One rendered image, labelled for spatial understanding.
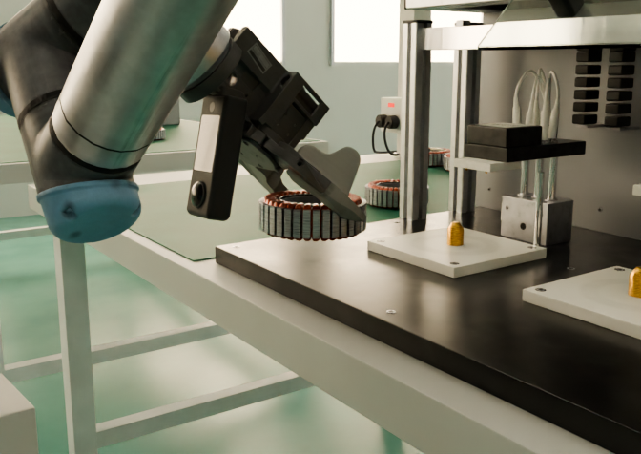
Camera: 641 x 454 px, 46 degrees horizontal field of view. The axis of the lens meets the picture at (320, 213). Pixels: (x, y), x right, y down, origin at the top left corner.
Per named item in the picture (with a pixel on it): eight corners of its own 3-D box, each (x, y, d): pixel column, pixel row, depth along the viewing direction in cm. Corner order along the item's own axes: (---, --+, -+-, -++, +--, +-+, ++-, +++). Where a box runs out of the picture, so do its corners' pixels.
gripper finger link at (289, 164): (335, 177, 69) (258, 121, 69) (325, 191, 69) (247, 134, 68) (325, 189, 74) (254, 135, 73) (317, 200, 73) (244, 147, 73)
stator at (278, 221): (296, 248, 71) (296, 209, 70) (239, 227, 80) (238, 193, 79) (387, 235, 77) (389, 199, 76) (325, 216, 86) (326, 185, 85)
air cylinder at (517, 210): (545, 246, 93) (547, 202, 92) (499, 235, 100) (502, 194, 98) (570, 240, 96) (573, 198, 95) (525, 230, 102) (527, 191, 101)
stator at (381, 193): (352, 205, 131) (352, 184, 130) (386, 196, 140) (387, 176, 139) (407, 213, 124) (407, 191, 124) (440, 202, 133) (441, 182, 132)
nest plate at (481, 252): (453, 278, 80) (454, 267, 79) (366, 250, 92) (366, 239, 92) (546, 257, 88) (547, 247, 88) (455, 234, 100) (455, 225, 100)
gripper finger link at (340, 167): (399, 175, 72) (320, 118, 71) (363, 224, 70) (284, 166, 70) (390, 183, 75) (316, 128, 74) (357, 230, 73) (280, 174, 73)
